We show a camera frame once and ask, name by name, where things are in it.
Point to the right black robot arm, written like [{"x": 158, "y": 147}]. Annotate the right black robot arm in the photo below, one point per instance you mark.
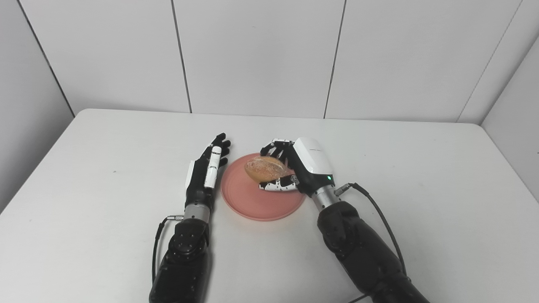
[{"x": 362, "y": 248}]

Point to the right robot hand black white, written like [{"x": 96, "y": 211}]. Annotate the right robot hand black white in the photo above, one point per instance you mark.
[{"x": 309, "y": 168}]

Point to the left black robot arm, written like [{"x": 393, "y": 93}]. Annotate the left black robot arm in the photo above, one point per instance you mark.
[{"x": 185, "y": 256}]

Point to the bread roll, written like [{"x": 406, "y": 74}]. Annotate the bread roll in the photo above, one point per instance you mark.
[{"x": 268, "y": 168}]

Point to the pink plate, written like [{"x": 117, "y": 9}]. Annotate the pink plate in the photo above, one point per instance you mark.
[{"x": 257, "y": 198}]

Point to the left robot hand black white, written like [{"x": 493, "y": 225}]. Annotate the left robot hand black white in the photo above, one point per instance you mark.
[{"x": 201, "y": 185}]

